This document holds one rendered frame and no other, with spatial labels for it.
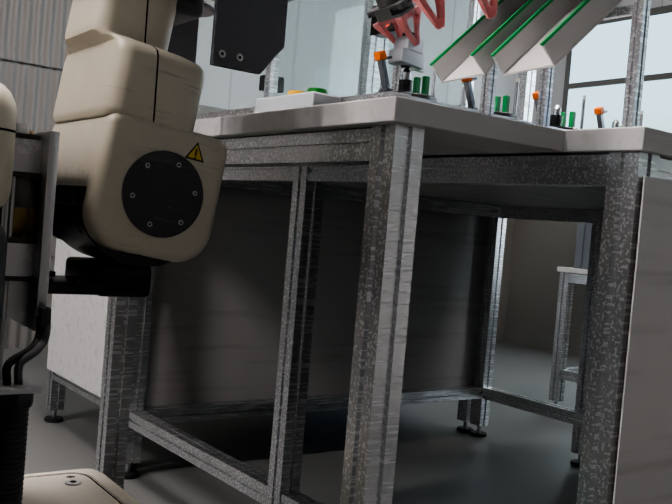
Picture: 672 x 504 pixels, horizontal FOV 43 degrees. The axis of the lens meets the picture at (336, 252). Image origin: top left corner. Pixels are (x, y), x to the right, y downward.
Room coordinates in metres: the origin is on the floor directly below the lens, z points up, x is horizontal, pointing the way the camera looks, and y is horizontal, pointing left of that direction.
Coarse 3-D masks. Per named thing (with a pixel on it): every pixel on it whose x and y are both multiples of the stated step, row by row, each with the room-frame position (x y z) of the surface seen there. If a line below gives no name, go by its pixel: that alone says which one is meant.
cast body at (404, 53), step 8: (400, 40) 1.80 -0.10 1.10; (408, 40) 1.78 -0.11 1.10; (400, 48) 1.78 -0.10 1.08; (408, 48) 1.78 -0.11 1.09; (416, 48) 1.79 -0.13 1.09; (392, 56) 1.79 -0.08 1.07; (400, 56) 1.77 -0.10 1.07; (408, 56) 1.78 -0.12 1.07; (416, 56) 1.79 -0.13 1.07; (424, 56) 1.81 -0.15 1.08; (392, 64) 1.80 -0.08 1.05; (400, 64) 1.79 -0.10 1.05; (408, 64) 1.79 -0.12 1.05; (416, 64) 1.79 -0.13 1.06; (424, 64) 1.83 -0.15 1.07
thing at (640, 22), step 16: (640, 0) 1.41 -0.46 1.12; (640, 16) 1.41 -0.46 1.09; (640, 32) 1.40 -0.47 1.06; (640, 48) 1.40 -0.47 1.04; (496, 64) 1.67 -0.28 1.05; (640, 64) 1.41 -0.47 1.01; (496, 80) 1.67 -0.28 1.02; (544, 80) 1.77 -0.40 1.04; (640, 80) 1.41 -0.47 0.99; (480, 96) 1.68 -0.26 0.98; (544, 96) 1.77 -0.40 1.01; (624, 96) 1.42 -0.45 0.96; (640, 96) 1.41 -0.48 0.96; (480, 112) 1.67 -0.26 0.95; (544, 112) 1.76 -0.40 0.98; (624, 112) 1.42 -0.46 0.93; (640, 112) 1.41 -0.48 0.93
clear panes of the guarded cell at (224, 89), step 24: (432, 0) 3.26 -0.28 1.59; (456, 0) 3.16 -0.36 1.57; (432, 24) 3.26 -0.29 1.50; (456, 24) 3.15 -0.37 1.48; (432, 48) 3.25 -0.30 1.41; (216, 72) 3.03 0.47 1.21; (240, 72) 3.09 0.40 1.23; (264, 72) 3.15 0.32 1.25; (432, 72) 3.24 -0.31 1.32; (216, 96) 3.03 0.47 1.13; (240, 96) 3.09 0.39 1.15; (456, 96) 3.13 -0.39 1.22
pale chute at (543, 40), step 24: (552, 0) 1.51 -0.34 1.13; (576, 0) 1.54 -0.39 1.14; (600, 0) 1.40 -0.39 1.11; (528, 24) 1.49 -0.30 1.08; (552, 24) 1.52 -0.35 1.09; (576, 24) 1.38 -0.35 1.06; (504, 48) 1.47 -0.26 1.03; (528, 48) 1.50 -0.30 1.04; (552, 48) 1.36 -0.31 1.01; (504, 72) 1.47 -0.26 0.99
